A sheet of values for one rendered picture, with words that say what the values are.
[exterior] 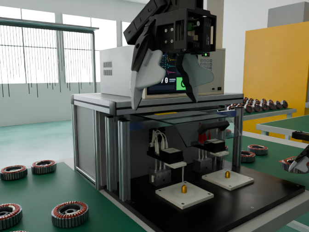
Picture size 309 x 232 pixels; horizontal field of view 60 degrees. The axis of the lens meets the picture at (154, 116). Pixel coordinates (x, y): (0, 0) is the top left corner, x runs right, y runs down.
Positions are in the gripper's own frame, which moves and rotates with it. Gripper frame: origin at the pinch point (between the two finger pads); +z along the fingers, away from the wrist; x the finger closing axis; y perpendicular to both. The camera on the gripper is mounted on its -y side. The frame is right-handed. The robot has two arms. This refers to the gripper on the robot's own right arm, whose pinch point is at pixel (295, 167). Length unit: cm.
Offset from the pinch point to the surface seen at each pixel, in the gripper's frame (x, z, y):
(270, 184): -16.5, 4.5, 0.8
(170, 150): -51, 2, -24
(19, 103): -2, 350, -554
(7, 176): -100, 40, -61
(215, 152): -29.2, 3.5, -19.9
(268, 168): 5.2, 13.1, -10.3
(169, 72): -48, -21, -44
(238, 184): -28.8, 6.5, -4.9
